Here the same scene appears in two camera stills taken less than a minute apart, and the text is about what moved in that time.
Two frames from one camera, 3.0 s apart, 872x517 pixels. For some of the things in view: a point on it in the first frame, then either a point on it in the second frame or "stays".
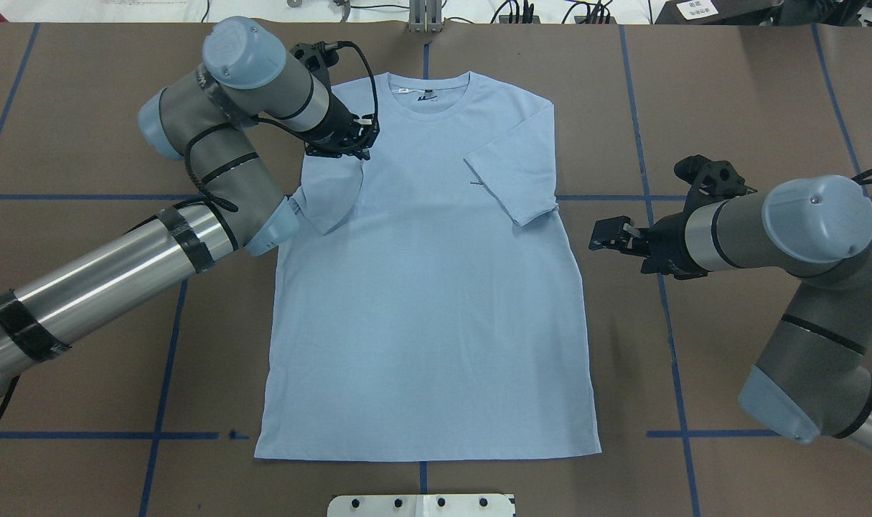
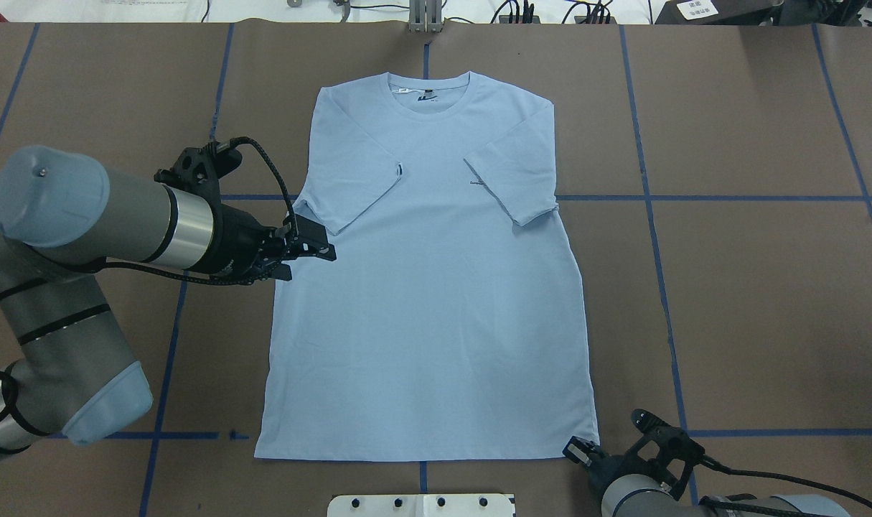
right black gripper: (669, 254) to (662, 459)
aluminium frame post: (425, 16) stays
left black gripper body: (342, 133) to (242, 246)
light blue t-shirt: (413, 317) stays
